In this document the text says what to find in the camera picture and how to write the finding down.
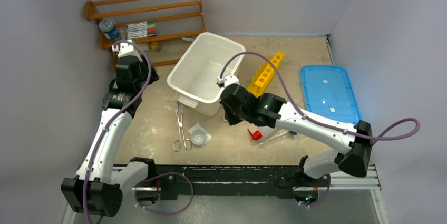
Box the red cap wash bottle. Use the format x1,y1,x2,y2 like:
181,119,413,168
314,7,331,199
247,126,276,141

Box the small plastic zip bag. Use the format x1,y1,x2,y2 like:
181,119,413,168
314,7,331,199
188,122,212,147

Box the blue cap glass tube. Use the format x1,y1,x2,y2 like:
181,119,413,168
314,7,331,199
258,130,297,148

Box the white plastic bin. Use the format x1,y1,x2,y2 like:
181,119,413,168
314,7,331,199
167,32,246,116

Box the small glass jar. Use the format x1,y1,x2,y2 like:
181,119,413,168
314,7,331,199
221,115,228,123

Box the clear watch glass dish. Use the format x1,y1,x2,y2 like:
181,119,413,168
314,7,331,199
190,130,207,146

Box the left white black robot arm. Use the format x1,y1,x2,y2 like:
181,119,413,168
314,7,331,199
61,56,159,217

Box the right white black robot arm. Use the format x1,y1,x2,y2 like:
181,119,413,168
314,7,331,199
220,83,372,186

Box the yellow grey small object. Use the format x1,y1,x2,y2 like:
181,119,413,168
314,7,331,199
149,42,161,52

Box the yellow test tube rack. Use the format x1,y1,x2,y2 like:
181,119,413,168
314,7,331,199
246,51,285,97

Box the coloured marker pen set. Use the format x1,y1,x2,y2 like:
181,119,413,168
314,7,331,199
125,21,157,40

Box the blue label round container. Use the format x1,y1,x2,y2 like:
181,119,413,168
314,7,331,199
98,18,121,40

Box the wooden shelf rack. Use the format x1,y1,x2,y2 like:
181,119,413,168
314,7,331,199
85,0,206,48

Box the metal crucible tongs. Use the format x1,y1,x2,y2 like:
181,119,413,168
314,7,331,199
173,101,192,152

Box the white green marker pen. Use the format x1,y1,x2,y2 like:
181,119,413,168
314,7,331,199
181,37,195,42

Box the blue plastic lid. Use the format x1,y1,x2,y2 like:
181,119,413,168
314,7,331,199
300,65,361,124

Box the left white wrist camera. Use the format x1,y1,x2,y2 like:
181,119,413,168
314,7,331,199
112,40,142,61

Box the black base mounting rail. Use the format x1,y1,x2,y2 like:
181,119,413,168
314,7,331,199
72,161,381,202

